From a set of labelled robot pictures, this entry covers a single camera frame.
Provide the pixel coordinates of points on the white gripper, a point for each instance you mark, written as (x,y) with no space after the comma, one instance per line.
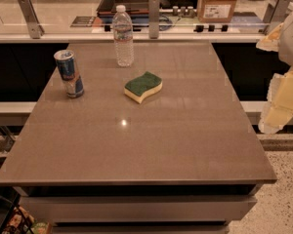
(279,108)

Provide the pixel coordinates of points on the red bull can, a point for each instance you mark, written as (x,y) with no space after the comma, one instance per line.
(65,61)

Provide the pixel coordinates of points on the brown cardboard box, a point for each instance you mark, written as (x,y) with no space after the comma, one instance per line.
(215,10)

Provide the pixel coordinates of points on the green yellow sponge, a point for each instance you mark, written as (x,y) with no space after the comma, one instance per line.
(143,87)

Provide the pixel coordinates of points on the black open case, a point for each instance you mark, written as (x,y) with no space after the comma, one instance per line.
(107,8)

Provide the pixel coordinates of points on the clear plastic water bottle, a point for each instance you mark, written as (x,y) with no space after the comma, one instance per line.
(123,37)

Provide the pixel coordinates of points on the snack rack lower left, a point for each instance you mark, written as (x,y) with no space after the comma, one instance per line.
(22,222)

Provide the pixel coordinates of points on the right metal glass bracket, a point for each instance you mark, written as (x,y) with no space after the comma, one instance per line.
(276,13)

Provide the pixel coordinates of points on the metal glass bracket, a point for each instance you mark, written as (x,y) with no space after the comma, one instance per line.
(34,27)
(276,13)
(153,19)

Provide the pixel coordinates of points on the middle metal glass bracket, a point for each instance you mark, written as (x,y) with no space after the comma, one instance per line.
(153,19)

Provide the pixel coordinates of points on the left metal glass bracket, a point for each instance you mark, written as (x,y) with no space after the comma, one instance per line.
(34,27)

